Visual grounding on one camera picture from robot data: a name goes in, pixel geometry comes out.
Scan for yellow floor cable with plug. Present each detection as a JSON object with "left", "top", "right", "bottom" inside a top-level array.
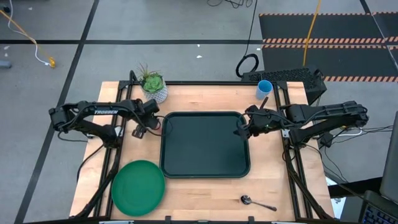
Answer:
[{"left": 0, "top": 9, "right": 57, "bottom": 68}]

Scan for succulent in patterned white pot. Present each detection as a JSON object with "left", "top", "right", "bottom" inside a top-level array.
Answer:
[{"left": 136, "top": 63, "right": 169, "bottom": 105}]

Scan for black floor cables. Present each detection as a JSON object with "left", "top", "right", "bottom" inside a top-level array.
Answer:
[{"left": 323, "top": 124, "right": 395, "bottom": 184}]

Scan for black aluminium table frame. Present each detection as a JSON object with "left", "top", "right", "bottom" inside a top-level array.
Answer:
[{"left": 74, "top": 79, "right": 335, "bottom": 220}]

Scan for metal spoon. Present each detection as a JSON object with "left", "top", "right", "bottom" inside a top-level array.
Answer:
[{"left": 240, "top": 194, "right": 278, "bottom": 212}]

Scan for dark green tray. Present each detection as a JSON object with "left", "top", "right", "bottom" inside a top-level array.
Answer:
[{"left": 159, "top": 111, "right": 251, "bottom": 179}]

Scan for keyboard with blue keys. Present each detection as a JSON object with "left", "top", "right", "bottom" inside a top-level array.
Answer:
[{"left": 359, "top": 190, "right": 398, "bottom": 224}]

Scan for black floor cable bundle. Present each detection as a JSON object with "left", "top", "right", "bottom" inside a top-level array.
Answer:
[{"left": 206, "top": 0, "right": 253, "bottom": 9}]

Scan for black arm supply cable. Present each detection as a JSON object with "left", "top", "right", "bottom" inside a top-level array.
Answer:
[{"left": 76, "top": 144, "right": 105, "bottom": 184}]

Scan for black hanging cable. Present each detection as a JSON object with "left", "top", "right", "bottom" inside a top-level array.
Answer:
[{"left": 235, "top": 0, "right": 260, "bottom": 78}]

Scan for light blue cup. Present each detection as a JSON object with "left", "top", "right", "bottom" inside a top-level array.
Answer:
[{"left": 255, "top": 80, "right": 274, "bottom": 101}]

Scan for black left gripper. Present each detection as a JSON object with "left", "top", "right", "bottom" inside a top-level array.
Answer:
[{"left": 132, "top": 98, "right": 162, "bottom": 140}]

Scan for white floor cable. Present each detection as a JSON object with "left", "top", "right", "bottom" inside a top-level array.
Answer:
[{"left": 7, "top": 0, "right": 51, "bottom": 67}]

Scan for black hazard-striped floor mat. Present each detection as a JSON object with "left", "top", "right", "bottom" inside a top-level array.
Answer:
[
  {"left": 259, "top": 12, "right": 398, "bottom": 44},
  {"left": 262, "top": 44, "right": 398, "bottom": 83}
]

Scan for yellow hanging cable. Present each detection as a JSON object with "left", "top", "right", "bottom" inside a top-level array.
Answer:
[{"left": 303, "top": 0, "right": 322, "bottom": 67}]

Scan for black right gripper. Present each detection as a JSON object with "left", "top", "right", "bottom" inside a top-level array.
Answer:
[{"left": 233, "top": 96, "right": 289, "bottom": 141}]

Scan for large operator monitor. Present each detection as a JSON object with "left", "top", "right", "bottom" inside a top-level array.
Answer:
[{"left": 379, "top": 110, "right": 398, "bottom": 205}]

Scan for black power adapter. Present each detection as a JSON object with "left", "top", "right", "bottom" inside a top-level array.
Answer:
[{"left": 318, "top": 132, "right": 334, "bottom": 149}]

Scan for green plate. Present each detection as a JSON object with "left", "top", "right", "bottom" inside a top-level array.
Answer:
[{"left": 111, "top": 159, "right": 166, "bottom": 217}]

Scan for white power cable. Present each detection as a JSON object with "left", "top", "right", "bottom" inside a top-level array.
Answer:
[{"left": 337, "top": 128, "right": 363, "bottom": 138}]

